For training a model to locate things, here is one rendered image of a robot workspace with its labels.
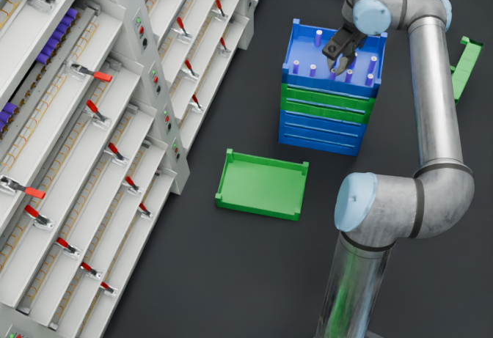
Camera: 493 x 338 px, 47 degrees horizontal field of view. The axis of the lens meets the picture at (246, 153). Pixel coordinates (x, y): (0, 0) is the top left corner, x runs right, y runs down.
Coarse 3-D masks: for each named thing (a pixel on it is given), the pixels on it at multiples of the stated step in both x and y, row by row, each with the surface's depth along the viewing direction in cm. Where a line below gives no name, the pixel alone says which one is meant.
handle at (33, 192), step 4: (8, 184) 100; (12, 184) 101; (16, 184) 101; (16, 188) 101; (20, 188) 101; (24, 188) 101; (28, 188) 100; (32, 188) 100; (28, 192) 100; (32, 192) 100; (36, 192) 100; (40, 192) 100; (44, 192) 100; (36, 196) 100; (40, 196) 100; (44, 196) 100
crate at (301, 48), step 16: (304, 32) 185; (384, 32) 178; (288, 48) 179; (304, 48) 185; (320, 48) 185; (368, 48) 184; (288, 64) 173; (304, 64) 182; (320, 64) 182; (336, 64) 182; (368, 64) 181; (288, 80) 177; (304, 80) 175; (320, 80) 173; (336, 80) 179; (352, 80) 179; (368, 96) 175
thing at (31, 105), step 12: (84, 12) 117; (84, 24) 116; (72, 36) 114; (60, 48) 112; (72, 48) 114; (60, 60) 111; (48, 72) 110; (48, 84) 109; (60, 84) 111; (36, 96) 108; (24, 108) 106; (36, 108) 109; (24, 120) 105; (12, 132) 104; (0, 144) 103; (12, 144) 104; (24, 144) 105; (0, 156) 102; (12, 156) 104
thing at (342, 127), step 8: (280, 112) 195; (280, 120) 200; (288, 120) 199; (296, 120) 197; (304, 120) 196; (312, 120) 195; (320, 120) 194; (328, 120) 200; (328, 128) 198; (336, 128) 196; (344, 128) 195; (352, 128) 194; (360, 128) 193
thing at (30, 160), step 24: (96, 0) 118; (96, 24) 119; (120, 24) 121; (96, 48) 117; (24, 96) 109; (48, 96) 111; (72, 96) 112; (0, 120) 106; (48, 120) 109; (48, 144) 108; (24, 168) 105; (0, 192) 102; (24, 192) 106; (0, 216) 101
